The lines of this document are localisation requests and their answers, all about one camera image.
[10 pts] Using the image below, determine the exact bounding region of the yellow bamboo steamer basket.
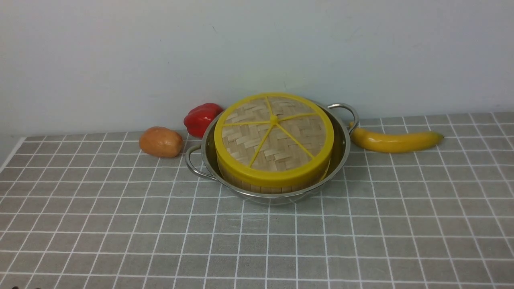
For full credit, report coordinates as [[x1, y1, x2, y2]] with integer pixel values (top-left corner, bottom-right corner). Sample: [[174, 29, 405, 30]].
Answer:
[[217, 157, 331, 194]]

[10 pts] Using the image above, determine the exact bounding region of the grey checkered tablecloth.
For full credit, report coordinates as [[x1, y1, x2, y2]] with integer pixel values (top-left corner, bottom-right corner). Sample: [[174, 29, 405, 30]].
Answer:
[[0, 112, 514, 289]]

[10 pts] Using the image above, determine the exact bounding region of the stainless steel pot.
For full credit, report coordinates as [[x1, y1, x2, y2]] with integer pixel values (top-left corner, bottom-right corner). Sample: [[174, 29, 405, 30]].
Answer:
[[184, 104, 359, 206]]

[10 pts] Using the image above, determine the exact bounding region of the yellow banana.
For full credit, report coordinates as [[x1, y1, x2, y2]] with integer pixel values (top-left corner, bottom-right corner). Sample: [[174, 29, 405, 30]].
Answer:
[[351, 128, 444, 154]]

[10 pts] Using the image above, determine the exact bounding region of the red bell pepper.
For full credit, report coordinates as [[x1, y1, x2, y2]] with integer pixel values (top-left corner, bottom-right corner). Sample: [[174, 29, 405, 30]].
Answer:
[[183, 103, 224, 139]]

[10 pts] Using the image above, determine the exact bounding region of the yellow woven bamboo steamer lid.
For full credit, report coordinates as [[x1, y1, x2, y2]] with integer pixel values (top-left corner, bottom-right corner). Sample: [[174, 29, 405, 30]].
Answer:
[[214, 93, 335, 171]]

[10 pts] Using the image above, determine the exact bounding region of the brown potato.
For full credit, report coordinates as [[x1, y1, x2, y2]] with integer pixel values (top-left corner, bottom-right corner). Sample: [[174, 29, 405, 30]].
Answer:
[[139, 126, 184, 159]]

